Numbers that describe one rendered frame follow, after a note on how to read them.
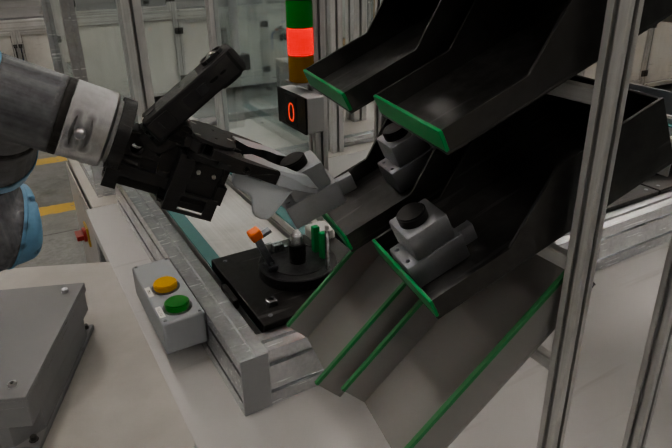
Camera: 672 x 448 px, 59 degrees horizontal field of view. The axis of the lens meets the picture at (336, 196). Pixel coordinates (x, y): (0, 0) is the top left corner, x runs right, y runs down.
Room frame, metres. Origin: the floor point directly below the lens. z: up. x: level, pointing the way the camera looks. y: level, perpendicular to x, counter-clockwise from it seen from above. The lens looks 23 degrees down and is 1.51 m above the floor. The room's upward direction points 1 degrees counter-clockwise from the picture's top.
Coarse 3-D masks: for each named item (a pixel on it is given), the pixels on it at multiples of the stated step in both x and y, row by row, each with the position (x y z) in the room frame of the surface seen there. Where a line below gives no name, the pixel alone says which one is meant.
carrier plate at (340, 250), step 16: (288, 240) 1.03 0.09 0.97; (304, 240) 1.03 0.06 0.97; (336, 240) 1.03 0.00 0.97; (224, 256) 0.97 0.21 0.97; (240, 256) 0.97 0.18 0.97; (256, 256) 0.97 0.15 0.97; (336, 256) 0.96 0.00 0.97; (224, 272) 0.91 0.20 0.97; (240, 272) 0.91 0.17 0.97; (256, 272) 0.91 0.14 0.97; (240, 288) 0.86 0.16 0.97; (256, 288) 0.86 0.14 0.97; (272, 288) 0.86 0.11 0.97; (240, 304) 0.84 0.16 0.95; (256, 304) 0.81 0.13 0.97; (288, 304) 0.81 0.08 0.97; (256, 320) 0.78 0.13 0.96; (272, 320) 0.76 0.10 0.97; (288, 320) 0.77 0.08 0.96
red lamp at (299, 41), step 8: (288, 32) 1.12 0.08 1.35; (296, 32) 1.11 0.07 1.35; (304, 32) 1.11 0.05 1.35; (312, 32) 1.13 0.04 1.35; (288, 40) 1.12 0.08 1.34; (296, 40) 1.11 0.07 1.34; (304, 40) 1.11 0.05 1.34; (312, 40) 1.13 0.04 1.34; (288, 48) 1.13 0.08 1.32; (296, 48) 1.11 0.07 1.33; (304, 48) 1.11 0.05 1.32; (312, 48) 1.13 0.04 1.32
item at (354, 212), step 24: (360, 168) 0.72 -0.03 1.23; (432, 168) 0.62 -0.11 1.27; (360, 192) 0.69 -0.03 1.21; (384, 192) 0.67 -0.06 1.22; (408, 192) 0.65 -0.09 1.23; (432, 192) 0.62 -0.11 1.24; (336, 216) 0.66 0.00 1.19; (360, 216) 0.64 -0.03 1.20; (384, 216) 0.60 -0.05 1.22; (360, 240) 0.59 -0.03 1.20
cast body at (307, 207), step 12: (288, 156) 0.62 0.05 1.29; (300, 156) 0.61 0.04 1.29; (312, 156) 0.62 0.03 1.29; (300, 168) 0.60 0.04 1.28; (312, 168) 0.60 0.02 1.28; (324, 168) 0.60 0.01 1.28; (312, 180) 0.59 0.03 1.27; (324, 180) 0.60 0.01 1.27; (336, 180) 0.62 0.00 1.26; (348, 180) 0.63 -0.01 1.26; (300, 192) 0.59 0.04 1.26; (324, 192) 0.60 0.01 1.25; (336, 192) 0.60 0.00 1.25; (348, 192) 0.63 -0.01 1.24; (288, 204) 0.59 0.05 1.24; (300, 204) 0.59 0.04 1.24; (312, 204) 0.60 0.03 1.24; (324, 204) 0.60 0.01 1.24; (336, 204) 0.60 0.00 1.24; (300, 216) 0.59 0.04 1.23; (312, 216) 0.60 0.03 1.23
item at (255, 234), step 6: (252, 228) 0.88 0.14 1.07; (258, 228) 0.88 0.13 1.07; (252, 234) 0.86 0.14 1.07; (258, 234) 0.87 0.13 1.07; (264, 234) 0.88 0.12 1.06; (252, 240) 0.87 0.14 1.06; (258, 240) 0.87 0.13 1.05; (258, 246) 0.87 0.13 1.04; (264, 246) 0.88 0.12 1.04; (264, 252) 0.88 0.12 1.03; (264, 258) 0.88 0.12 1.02; (270, 258) 0.88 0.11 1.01; (270, 264) 0.88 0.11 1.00
